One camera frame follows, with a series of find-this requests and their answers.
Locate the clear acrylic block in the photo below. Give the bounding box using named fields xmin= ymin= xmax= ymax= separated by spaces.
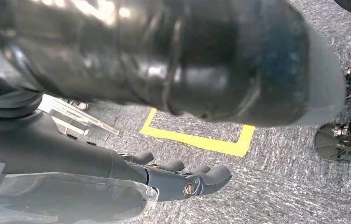
xmin=38 ymin=94 xmax=121 ymax=137

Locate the yellow floor tape marking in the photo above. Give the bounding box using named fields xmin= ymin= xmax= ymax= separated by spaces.
xmin=139 ymin=107 xmax=256 ymax=158

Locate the robot right foot plate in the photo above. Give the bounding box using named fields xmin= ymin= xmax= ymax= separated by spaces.
xmin=313 ymin=102 xmax=351 ymax=165

